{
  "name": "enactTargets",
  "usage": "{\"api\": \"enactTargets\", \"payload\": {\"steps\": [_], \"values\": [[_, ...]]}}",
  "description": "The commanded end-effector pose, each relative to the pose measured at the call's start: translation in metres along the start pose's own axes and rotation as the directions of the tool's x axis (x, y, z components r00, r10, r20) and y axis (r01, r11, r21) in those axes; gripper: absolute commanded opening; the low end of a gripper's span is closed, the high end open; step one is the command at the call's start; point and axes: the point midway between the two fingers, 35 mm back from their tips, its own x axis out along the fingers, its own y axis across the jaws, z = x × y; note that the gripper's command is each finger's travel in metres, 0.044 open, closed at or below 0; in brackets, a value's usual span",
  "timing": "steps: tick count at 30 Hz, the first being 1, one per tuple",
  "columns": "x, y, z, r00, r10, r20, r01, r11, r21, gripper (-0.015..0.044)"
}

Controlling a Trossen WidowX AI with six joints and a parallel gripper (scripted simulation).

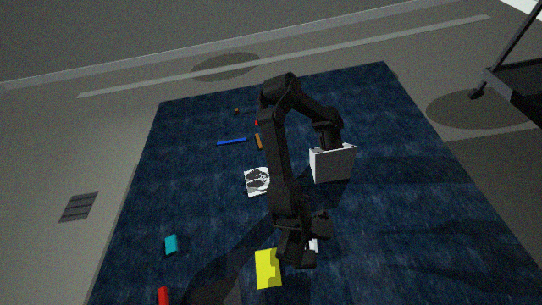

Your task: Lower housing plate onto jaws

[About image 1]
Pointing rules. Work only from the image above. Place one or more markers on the orange-brown rectangular bar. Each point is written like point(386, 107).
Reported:
point(259, 142)

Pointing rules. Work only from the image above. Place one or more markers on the blue rectangular bar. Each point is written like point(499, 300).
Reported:
point(230, 141)

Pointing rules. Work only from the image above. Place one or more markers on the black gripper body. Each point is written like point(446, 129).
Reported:
point(309, 257)

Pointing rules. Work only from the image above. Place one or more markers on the yellow flat plate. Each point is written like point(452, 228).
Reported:
point(267, 267)

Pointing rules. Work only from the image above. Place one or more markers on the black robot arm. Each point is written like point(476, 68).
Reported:
point(284, 194)

